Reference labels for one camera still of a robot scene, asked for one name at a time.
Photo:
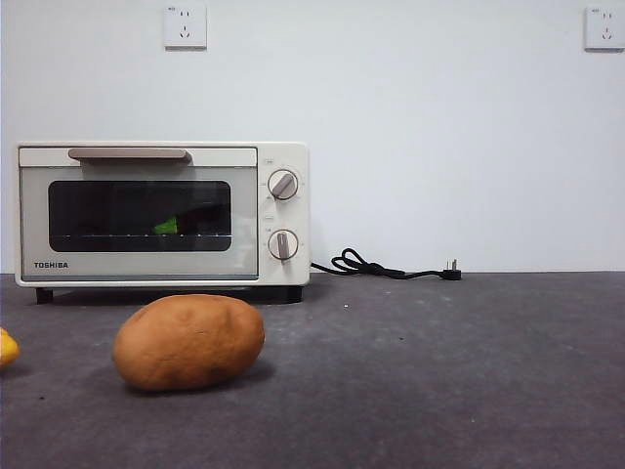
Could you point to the purple eggplant green stem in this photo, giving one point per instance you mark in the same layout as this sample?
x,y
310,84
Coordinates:
x,y
166,227

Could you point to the white Toshiba toaster oven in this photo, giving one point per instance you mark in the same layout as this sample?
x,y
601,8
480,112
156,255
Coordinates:
x,y
288,215

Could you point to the beige oven knob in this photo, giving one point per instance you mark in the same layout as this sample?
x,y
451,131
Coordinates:
x,y
282,244
283,184

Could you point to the brown potato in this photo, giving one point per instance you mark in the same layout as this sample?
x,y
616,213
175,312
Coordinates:
x,y
188,342

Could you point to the yellow toy vegetable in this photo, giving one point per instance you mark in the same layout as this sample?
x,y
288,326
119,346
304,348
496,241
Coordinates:
x,y
7,348

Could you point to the white wall socket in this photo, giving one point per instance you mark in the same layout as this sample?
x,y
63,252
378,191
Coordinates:
x,y
185,27
605,29

